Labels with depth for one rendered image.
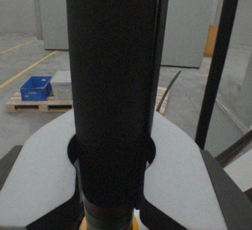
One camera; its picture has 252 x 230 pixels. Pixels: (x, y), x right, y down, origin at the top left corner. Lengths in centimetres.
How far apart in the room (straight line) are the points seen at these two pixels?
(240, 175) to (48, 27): 751
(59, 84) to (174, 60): 376
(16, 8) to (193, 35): 1100
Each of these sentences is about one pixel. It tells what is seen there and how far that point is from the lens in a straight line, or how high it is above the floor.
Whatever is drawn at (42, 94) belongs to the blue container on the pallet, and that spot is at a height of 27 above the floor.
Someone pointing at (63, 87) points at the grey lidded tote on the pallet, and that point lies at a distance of 313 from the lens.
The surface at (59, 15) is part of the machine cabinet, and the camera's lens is 752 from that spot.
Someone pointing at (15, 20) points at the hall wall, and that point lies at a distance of 1413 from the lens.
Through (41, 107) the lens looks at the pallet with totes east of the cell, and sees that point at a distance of 323.
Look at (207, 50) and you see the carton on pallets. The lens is 828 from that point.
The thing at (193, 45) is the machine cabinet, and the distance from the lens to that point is 595.
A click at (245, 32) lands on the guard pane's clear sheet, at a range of 130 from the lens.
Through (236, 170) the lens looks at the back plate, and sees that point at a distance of 55.
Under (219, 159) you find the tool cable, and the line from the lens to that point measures 26.
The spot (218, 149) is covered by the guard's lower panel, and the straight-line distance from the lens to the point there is 146.
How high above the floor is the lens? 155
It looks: 27 degrees down
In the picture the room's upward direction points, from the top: 3 degrees clockwise
